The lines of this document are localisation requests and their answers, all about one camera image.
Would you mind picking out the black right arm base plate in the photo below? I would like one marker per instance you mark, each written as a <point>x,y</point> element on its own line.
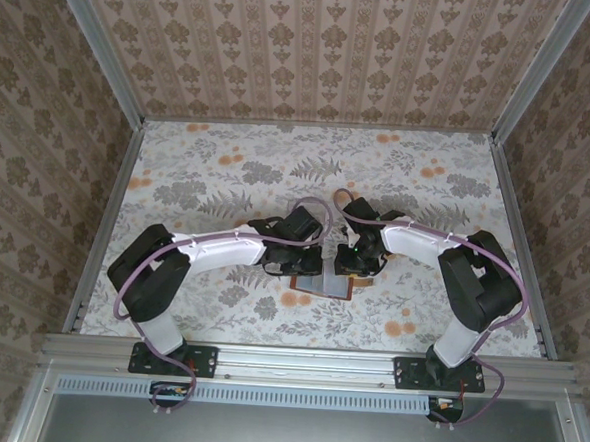
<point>403,378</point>

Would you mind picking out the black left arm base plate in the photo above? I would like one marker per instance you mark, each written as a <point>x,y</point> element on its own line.
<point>205,368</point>

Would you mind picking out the grey metal panel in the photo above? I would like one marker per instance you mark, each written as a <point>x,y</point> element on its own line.
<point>302,437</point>

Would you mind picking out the aluminium corner post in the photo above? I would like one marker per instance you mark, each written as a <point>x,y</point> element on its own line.
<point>98,43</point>
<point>542,71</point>

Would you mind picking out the aluminium side rail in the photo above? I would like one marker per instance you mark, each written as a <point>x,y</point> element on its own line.
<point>105,224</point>
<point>521,245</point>

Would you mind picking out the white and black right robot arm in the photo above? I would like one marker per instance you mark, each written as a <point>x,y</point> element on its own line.
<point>414,243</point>

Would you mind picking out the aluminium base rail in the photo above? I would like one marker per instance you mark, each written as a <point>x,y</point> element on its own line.
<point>306,364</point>

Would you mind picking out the thin aluminium rail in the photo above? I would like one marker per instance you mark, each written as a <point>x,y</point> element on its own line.
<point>321,126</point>

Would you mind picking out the black controller board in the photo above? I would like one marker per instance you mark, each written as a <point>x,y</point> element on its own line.
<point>169,391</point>
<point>446,405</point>

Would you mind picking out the brown leather card holder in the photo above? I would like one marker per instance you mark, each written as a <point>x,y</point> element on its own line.
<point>303,284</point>

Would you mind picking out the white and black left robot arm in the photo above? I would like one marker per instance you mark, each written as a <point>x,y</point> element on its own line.
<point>223,251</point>

